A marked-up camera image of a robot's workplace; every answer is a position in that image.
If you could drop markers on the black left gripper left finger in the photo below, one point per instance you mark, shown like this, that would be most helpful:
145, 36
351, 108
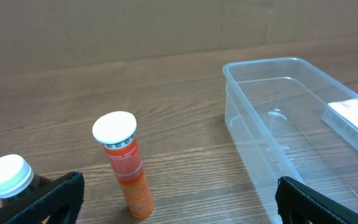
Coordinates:
54, 201

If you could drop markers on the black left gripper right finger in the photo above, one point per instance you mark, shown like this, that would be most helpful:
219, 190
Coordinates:
300, 204

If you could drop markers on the clear plastic container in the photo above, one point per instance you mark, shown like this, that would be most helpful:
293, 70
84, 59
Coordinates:
273, 113

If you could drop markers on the brown bottle white cap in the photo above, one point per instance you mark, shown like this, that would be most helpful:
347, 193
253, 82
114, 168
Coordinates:
18, 179

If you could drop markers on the orange tube white cap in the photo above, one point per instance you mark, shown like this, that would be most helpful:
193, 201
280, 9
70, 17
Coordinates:
116, 132

